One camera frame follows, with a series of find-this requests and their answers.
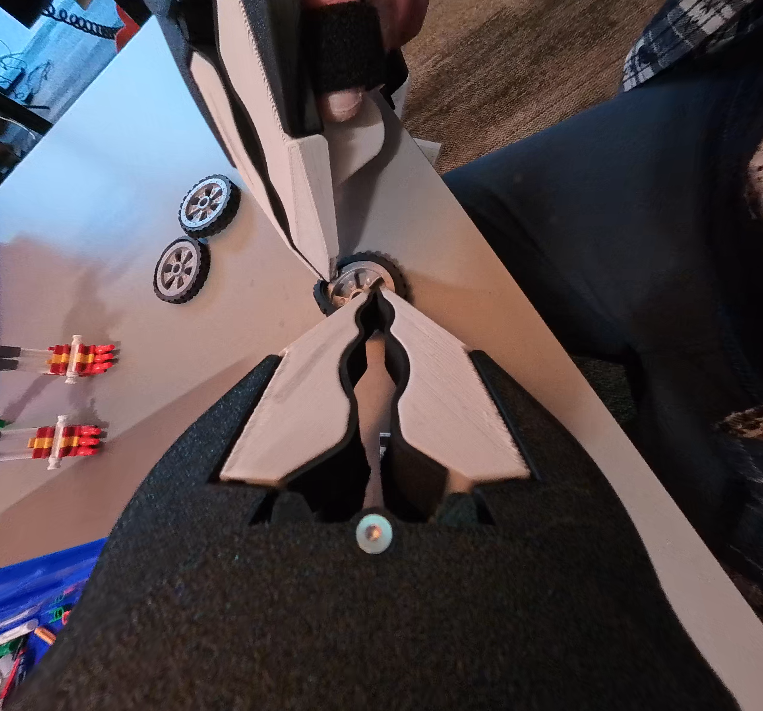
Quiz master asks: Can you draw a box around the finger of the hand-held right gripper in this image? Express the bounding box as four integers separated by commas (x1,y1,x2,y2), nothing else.
188,46,329,280
215,0,342,278

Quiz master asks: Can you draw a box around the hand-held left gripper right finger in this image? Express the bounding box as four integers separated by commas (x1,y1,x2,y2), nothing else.
377,286,533,523

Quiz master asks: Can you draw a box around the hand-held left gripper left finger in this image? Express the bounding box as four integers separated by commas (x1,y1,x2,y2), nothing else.
219,289,379,523

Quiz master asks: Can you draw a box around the grey wheel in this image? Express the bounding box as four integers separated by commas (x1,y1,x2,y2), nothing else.
179,174,242,239

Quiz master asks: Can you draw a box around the black rubber toy tyre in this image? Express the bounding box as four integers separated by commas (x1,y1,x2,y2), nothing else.
314,252,410,319
152,237,211,306

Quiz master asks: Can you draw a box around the colourful construction toy model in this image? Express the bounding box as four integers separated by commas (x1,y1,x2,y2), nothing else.
0,344,57,462

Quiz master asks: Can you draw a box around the blue plastic parts bin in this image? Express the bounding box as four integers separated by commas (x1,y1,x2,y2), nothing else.
0,537,109,711

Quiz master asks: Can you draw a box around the pile of colourful toy pieces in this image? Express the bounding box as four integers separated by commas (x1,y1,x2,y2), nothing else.
0,586,77,697

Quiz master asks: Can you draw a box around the orange plastic bin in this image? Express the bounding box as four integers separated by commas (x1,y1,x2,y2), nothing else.
112,4,144,54

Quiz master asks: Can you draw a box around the black coiled cable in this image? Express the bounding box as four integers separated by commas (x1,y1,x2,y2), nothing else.
41,4,120,42

